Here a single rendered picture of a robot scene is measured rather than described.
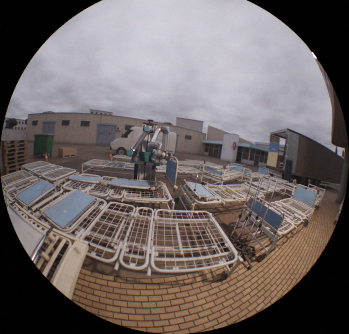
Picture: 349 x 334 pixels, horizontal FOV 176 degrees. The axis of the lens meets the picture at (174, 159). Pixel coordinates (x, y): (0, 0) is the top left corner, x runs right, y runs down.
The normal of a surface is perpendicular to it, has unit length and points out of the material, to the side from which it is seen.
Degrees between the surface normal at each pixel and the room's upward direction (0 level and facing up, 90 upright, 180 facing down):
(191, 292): 0
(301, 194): 90
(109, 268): 1
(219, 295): 0
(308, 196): 90
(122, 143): 89
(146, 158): 90
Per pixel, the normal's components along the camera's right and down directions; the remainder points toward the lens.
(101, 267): 0.13, -0.99
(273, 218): -0.99, -0.12
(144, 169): 0.20, 0.15
